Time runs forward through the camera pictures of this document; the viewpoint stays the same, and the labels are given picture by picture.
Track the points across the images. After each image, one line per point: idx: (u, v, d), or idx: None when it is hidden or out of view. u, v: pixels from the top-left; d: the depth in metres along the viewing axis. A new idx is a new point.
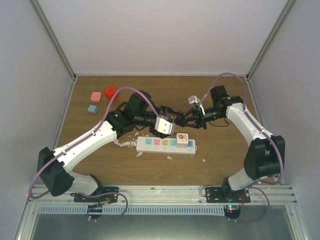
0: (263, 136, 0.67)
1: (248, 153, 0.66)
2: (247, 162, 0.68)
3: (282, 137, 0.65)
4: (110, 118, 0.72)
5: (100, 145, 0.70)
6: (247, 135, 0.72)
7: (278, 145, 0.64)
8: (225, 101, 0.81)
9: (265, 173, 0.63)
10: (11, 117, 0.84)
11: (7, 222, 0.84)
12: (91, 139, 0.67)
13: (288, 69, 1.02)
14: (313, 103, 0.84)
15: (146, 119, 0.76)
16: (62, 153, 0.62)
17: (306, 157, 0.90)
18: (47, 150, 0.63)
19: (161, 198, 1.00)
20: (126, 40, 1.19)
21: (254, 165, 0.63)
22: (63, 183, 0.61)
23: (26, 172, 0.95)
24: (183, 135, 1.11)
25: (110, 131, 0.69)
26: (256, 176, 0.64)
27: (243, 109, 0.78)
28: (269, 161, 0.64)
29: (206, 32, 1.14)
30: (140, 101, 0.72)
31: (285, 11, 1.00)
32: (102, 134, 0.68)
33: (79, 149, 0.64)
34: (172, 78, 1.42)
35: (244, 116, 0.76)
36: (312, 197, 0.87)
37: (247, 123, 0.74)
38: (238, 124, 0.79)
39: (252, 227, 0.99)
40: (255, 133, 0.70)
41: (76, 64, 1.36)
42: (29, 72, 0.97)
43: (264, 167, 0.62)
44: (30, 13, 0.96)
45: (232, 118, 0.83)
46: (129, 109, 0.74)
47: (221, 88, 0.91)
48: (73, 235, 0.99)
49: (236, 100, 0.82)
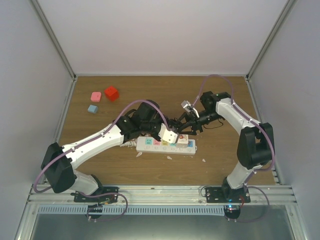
0: (251, 125, 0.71)
1: (240, 143, 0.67)
2: (239, 152, 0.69)
3: (269, 124, 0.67)
4: (118, 122, 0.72)
5: (108, 146, 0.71)
6: (237, 126, 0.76)
7: (267, 132, 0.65)
8: (214, 97, 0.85)
9: (258, 161, 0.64)
10: (10, 116, 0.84)
11: (7, 222, 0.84)
12: (100, 141, 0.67)
13: (288, 69, 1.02)
14: (313, 103, 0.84)
15: (152, 127, 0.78)
16: (71, 150, 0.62)
17: (306, 157, 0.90)
18: (55, 145, 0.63)
19: (161, 198, 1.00)
20: (126, 40, 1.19)
21: (247, 153, 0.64)
22: (66, 182, 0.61)
23: (25, 172, 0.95)
24: (183, 135, 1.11)
25: (119, 135, 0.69)
26: (250, 164, 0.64)
27: (231, 102, 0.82)
28: (260, 148, 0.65)
29: (206, 32, 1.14)
30: (149, 109, 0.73)
31: (285, 12, 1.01)
32: (111, 137, 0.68)
33: (87, 148, 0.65)
34: (172, 79, 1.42)
35: (233, 109, 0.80)
36: (312, 197, 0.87)
37: (236, 115, 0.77)
38: (229, 118, 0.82)
39: (252, 226, 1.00)
40: (244, 123, 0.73)
41: (76, 64, 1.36)
42: (29, 71, 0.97)
43: (257, 155, 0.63)
44: (30, 12, 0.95)
45: (222, 114, 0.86)
46: (139, 117, 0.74)
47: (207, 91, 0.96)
48: (73, 236, 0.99)
49: (223, 97, 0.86)
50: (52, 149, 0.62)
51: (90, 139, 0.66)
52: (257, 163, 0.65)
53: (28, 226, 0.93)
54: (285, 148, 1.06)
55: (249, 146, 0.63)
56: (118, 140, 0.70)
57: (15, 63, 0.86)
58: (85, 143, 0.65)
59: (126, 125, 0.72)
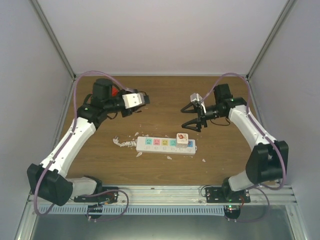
0: (266, 141, 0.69)
1: (250, 158, 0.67)
2: (249, 166, 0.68)
3: (285, 142, 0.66)
4: (81, 113, 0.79)
5: (82, 142, 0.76)
6: (250, 139, 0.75)
7: (282, 150, 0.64)
8: (228, 103, 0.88)
9: (266, 178, 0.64)
10: (10, 116, 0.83)
11: (7, 222, 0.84)
12: (74, 138, 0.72)
13: (288, 69, 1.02)
14: (314, 103, 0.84)
15: (115, 104, 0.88)
16: (52, 162, 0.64)
17: (306, 157, 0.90)
18: (34, 166, 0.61)
19: (161, 198, 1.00)
20: (126, 39, 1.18)
21: (256, 170, 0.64)
22: (64, 191, 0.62)
23: (25, 172, 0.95)
24: (183, 135, 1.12)
25: (87, 125, 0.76)
26: (258, 180, 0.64)
27: (246, 112, 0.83)
28: (271, 166, 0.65)
29: (205, 32, 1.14)
30: (103, 87, 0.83)
31: (286, 11, 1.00)
32: (82, 130, 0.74)
33: (66, 153, 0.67)
34: (172, 79, 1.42)
35: (248, 119, 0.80)
36: (312, 197, 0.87)
37: (250, 128, 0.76)
38: (241, 127, 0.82)
39: (252, 226, 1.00)
40: (258, 137, 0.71)
41: (76, 64, 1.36)
42: (29, 72, 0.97)
43: (266, 172, 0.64)
44: (30, 12, 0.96)
45: (235, 121, 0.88)
46: (97, 99, 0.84)
47: (223, 85, 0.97)
48: (74, 235, 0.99)
49: (238, 102, 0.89)
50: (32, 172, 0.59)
51: (65, 142, 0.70)
52: (265, 180, 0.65)
53: (28, 226, 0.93)
54: None
55: (260, 163, 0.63)
56: (90, 129, 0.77)
57: (15, 63, 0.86)
58: (62, 150, 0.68)
59: (90, 109, 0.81)
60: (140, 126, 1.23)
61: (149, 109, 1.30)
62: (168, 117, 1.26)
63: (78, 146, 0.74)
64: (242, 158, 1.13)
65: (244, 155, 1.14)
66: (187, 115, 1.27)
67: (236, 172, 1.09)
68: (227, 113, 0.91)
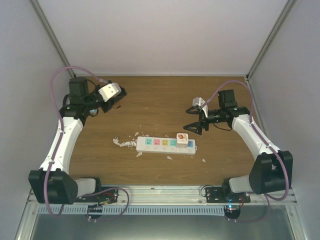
0: (270, 151, 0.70)
1: (254, 169, 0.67)
2: (252, 176, 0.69)
3: (289, 152, 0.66)
4: (65, 113, 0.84)
5: (73, 139, 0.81)
6: (254, 148, 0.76)
7: (286, 161, 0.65)
8: (232, 112, 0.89)
9: (269, 188, 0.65)
10: (10, 116, 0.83)
11: (7, 222, 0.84)
12: (65, 135, 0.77)
13: (289, 69, 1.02)
14: (314, 103, 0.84)
15: (94, 100, 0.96)
16: (51, 163, 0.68)
17: (306, 157, 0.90)
18: (34, 171, 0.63)
19: (162, 198, 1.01)
20: (126, 40, 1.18)
21: (260, 180, 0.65)
22: (71, 188, 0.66)
23: (25, 172, 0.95)
24: (183, 135, 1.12)
25: (74, 122, 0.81)
26: (261, 191, 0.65)
27: (249, 121, 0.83)
28: (275, 177, 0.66)
29: (206, 32, 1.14)
30: (78, 84, 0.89)
31: (286, 11, 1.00)
32: (71, 127, 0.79)
33: (63, 152, 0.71)
34: (172, 79, 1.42)
35: (250, 128, 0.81)
36: (312, 197, 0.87)
37: (253, 137, 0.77)
38: (244, 136, 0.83)
39: (252, 226, 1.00)
40: (261, 147, 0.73)
41: (76, 64, 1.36)
42: (29, 71, 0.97)
43: (270, 183, 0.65)
44: (30, 13, 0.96)
45: (237, 130, 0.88)
46: (76, 97, 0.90)
47: (229, 91, 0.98)
48: (74, 235, 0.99)
49: (241, 112, 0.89)
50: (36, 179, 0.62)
51: (59, 141, 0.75)
52: (269, 191, 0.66)
53: (28, 227, 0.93)
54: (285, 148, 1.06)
55: (263, 174, 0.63)
56: (78, 125, 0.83)
57: (15, 63, 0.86)
58: (58, 150, 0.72)
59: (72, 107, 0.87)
60: (140, 126, 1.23)
61: (149, 109, 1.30)
62: (167, 117, 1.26)
63: (72, 143, 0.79)
64: (242, 158, 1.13)
65: (244, 155, 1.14)
66: (187, 115, 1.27)
67: (236, 172, 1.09)
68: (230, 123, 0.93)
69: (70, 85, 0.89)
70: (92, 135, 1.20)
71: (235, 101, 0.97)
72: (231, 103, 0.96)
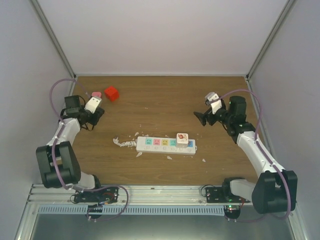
0: (273, 170, 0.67)
1: (257, 186, 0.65)
2: (254, 193, 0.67)
3: (294, 173, 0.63)
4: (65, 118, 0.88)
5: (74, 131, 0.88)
6: (257, 166, 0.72)
7: (289, 181, 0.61)
8: (237, 129, 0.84)
9: (272, 208, 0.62)
10: (10, 116, 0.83)
11: (7, 222, 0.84)
12: (67, 126, 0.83)
13: (288, 69, 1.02)
14: (314, 103, 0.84)
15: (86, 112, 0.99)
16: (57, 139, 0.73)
17: (305, 157, 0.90)
18: (41, 147, 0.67)
19: (161, 198, 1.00)
20: (126, 40, 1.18)
21: (263, 198, 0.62)
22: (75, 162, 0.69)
23: (25, 172, 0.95)
24: (183, 135, 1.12)
25: (71, 120, 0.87)
26: (265, 212, 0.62)
27: (254, 138, 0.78)
28: (278, 196, 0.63)
29: (205, 32, 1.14)
30: (73, 97, 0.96)
31: (286, 11, 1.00)
32: (71, 123, 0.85)
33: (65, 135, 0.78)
34: (172, 79, 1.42)
35: (255, 146, 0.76)
36: (312, 197, 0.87)
37: (258, 155, 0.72)
38: (249, 153, 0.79)
39: (252, 227, 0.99)
40: (265, 165, 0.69)
41: (76, 64, 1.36)
42: (29, 72, 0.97)
43: (272, 203, 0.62)
44: (30, 13, 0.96)
45: (242, 146, 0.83)
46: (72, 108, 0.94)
47: (242, 102, 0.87)
48: (73, 235, 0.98)
49: (247, 129, 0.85)
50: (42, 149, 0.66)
51: (62, 128, 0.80)
52: (272, 211, 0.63)
53: (28, 227, 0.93)
54: (285, 148, 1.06)
55: (266, 192, 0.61)
56: (76, 124, 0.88)
57: (16, 63, 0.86)
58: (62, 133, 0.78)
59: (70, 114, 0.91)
60: (140, 126, 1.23)
61: (149, 109, 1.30)
62: (168, 117, 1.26)
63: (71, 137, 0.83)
64: (242, 158, 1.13)
65: (244, 155, 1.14)
66: (187, 115, 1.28)
67: (236, 172, 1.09)
68: (234, 139, 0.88)
69: (65, 100, 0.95)
70: (92, 135, 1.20)
71: (245, 115, 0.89)
72: (240, 117, 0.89)
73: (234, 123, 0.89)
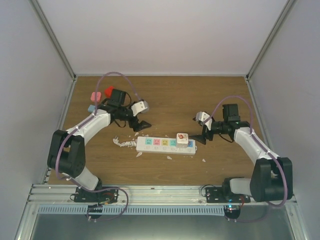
0: (268, 157, 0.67)
1: (254, 174, 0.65)
2: (253, 183, 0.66)
3: (289, 160, 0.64)
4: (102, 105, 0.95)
5: (99, 128, 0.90)
6: (253, 156, 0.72)
7: (285, 167, 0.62)
8: (233, 126, 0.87)
9: (271, 197, 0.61)
10: (10, 116, 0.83)
11: (7, 222, 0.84)
12: (94, 120, 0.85)
13: (288, 68, 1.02)
14: (314, 103, 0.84)
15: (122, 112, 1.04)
16: (76, 130, 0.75)
17: (305, 156, 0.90)
18: (60, 131, 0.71)
19: (161, 198, 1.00)
20: (126, 39, 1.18)
21: (261, 185, 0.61)
22: (80, 160, 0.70)
23: (25, 172, 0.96)
24: (183, 135, 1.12)
25: (105, 114, 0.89)
26: (262, 198, 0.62)
27: (250, 132, 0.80)
28: (276, 185, 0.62)
29: (206, 32, 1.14)
30: (120, 93, 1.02)
31: (285, 11, 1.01)
32: (100, 116, 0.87)
33: (88, 128, 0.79)
34: (172, 79, 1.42)
35: (251, 139, 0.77)
36: (312, 197, 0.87)
37: (253, 144, 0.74)
38: (246, 147, 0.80)
39: (252, 227, 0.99)
40: (260, 153, 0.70)
41: (75, 64, 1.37)
42: (29, 72, 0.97)
43: (271, 191, 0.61)
44: (30, 13, 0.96)
45: (240, 143, 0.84)
46: (114, 101, 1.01)
47: (234, 104, 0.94)
48: (73, 235, 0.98)
49: (243, 125, 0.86)
50: (58, 133, 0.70)
51: (88, 121, 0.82)
52: (269, 199, 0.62)
53: (27, 227, 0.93)
54: (284, 148, 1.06)
55: (263, 179, 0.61)
56: (107, 119, 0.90)
57: (15, 64, 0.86)
58: (86, 125, 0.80)
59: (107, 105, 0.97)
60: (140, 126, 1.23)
61: (149, 109, 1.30)
62: (168, 118, 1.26)
63: (94, 130, 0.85)
64: (242, 158, 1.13)
65: (243, 155, 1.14)
66: (187, 115, 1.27)
67: (236, 172, 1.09)
68: (231, 136, 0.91)
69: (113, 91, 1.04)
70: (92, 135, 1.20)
71: (239, 116, 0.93)
72: (235, 117, 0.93)
73: (231, 122, 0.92)
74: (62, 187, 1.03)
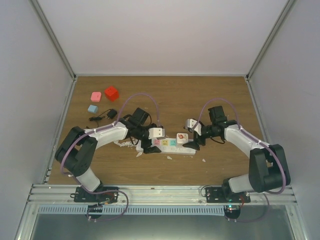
0: (260, 146, 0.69)
1: (251, 166, 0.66)
2: (251, 177, 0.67)
3: (280, 146, 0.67)
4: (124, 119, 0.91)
5: (116, 138, 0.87)
6: (246, 150, 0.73)
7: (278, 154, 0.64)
8: (222, 125, 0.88)
9: (271, 186, 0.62)
10: (10, 116, 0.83)
11: (7, 221, 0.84)
12: (112, 129, 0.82)
13: (288, 68, 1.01)
14: (314, 102, 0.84)
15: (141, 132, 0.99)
16: (93, 132, 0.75)
17: (304, 157, 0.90)
18: (78, 129, 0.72)
19: (161, 198, 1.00)
20: (126, 39, 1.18)
21: (259, 176, 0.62)
22: (86, 161, 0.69)
23: (25, 171, 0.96)
24: (183, 135, 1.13)
25: (123, 128, 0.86)
26: (263, 188, 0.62)
27: (238, 127, 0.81)
28: (273, 173, 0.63)
29: (206, 32, 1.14)
30: (144, 113, 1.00)
31: (285, 11, 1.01)
32: (119, 128, 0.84)
33: (104, 134, 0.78)
34: (172, 78, 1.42)
35: (240, 133, 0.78)
36: (311, 197, 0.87)
37: (243, 138, 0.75)
38: (238, 143, 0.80)
39: (252, 227, 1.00)
40: (252, 145, 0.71)
41: (75, 64, 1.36)
42: (29, 71, 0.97)
43: (270, 180, 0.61)
44: (30, 13, 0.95)
45: (231, 139, 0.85)
46: (136, 119, 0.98)
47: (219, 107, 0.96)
48: (73, 235, 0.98)
49: (231, 123, 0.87)
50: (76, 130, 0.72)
51: (106, 128, 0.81)
52: (269, 188, 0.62)
53: (27, 227, 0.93)
54: (284, 148, 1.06)
55: (261, 169, 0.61)
56: (123, 133, 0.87)
57: (15, 64, 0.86)
58: (102, 130, 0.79)
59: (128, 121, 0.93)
60: None
61: (149, 109, 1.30)
62: (168, 117, 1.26)
63: (109, 138, 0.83)
64: (242, 158, 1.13)
65: (243, 156, 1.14)
66: (186, 115, 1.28)
67: (236, 172, 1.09)
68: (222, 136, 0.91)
69: (137, 109, 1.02)
70: None
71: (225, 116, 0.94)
72: (221, 118, 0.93)
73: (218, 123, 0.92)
74: (62, 186, 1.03)
